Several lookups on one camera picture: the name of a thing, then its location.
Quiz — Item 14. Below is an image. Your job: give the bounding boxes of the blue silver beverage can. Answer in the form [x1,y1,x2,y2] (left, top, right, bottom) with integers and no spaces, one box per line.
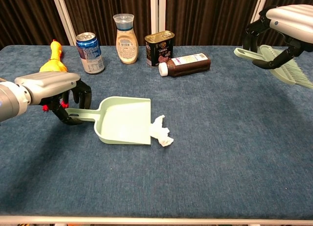
[75,32,106,74]

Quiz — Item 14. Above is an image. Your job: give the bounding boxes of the blue fabric table cover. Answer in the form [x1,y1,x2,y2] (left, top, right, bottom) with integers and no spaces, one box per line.
[0,45,313,221]

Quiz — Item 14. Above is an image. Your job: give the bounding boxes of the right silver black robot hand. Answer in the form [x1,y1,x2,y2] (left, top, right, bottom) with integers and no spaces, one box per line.
[243,4,313,70]

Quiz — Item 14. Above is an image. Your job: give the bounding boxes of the white paper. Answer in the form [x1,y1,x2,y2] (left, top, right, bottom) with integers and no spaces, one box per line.
[149,114,175,148]

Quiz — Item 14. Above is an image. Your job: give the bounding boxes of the pale green plastic dustpan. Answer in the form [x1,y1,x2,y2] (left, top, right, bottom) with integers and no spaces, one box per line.
[65,96,152,146]

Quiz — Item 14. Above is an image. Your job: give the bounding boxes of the pale green hand brush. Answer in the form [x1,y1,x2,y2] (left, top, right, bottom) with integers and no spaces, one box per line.
[234,44,313,90]

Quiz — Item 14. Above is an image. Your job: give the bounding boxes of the beige sauce bottle clear cap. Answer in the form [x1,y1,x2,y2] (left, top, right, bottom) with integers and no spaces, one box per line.
[112,13,139,65]

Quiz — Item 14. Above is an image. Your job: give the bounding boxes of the yellow rubber chicken toy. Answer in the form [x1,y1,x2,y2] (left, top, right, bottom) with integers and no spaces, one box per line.
[39,39,71,112]

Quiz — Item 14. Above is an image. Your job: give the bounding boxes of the white partition frame post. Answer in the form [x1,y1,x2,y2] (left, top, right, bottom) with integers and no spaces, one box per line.
[242,0,269,47]
[150,0,167,41]
[50,0,77,46]

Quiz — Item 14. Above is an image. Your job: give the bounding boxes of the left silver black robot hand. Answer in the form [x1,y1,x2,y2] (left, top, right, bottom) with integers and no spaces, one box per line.
[14,71,93,126]

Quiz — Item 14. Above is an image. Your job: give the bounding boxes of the brown bottle white cap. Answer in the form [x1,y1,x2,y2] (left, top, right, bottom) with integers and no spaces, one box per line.
[158,53,212,78]

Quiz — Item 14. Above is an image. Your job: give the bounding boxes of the black gold rectangular tin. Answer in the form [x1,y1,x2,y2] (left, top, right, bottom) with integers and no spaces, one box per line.
[144,31,176,68]

